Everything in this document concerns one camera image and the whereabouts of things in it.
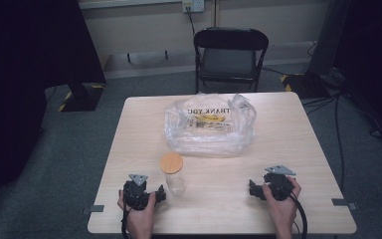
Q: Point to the glass jar with wooden lid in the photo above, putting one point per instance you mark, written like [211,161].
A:
[173,172]

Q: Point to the grey table bracket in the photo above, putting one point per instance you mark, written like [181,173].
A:
[344,202]
[95,208]

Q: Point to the person's right hand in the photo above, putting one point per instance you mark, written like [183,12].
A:
[282,209]

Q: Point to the black stand base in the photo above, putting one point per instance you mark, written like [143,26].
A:
[305,85]
[83,98]

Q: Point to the person's left hand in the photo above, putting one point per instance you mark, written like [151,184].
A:
[140,217]

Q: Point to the dark curtain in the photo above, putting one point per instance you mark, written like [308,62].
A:
[374,59]

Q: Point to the black folding chair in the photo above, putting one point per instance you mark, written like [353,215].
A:
[229,59]

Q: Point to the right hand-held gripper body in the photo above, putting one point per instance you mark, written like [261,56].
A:
[279,186]

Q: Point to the clear plastic bag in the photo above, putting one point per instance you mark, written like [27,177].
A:
[209,129]

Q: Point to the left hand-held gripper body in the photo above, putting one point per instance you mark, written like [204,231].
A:
[136,194]

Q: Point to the black curtain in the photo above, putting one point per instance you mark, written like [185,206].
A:
[20,83]

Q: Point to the white wall socket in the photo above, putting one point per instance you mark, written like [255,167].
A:
[193,5]

